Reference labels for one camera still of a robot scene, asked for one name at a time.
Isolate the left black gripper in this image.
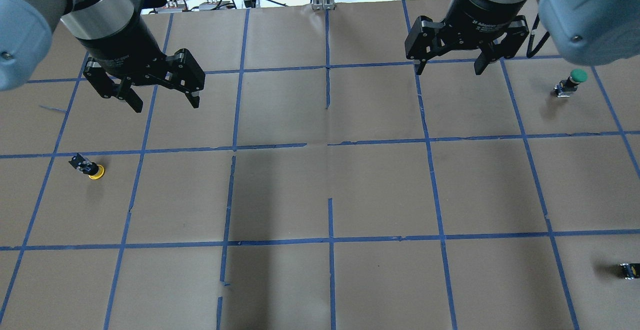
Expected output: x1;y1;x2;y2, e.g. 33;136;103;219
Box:
82;18;206;113

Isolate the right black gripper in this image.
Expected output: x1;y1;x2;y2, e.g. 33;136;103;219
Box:
404;0;530;75

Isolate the yellow push button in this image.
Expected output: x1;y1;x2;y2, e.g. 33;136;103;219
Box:
68;153;106;180

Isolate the green push button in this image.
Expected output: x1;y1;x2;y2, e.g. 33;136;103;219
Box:
553;69;588;99

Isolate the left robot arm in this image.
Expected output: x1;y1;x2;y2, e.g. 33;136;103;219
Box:
0;0;205;113

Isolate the small black switch block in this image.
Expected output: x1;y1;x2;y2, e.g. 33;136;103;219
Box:
619;262;640;279

